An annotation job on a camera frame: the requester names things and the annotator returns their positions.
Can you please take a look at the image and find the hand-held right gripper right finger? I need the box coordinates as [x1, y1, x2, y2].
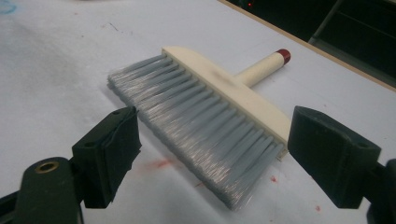
[287, 105, 382, 209]

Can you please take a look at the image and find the cream brush with grey bristles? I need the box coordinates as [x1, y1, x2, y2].
[106, 46, 292, 212]

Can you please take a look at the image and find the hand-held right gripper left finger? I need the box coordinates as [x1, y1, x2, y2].
[72, 105, 143, 209]

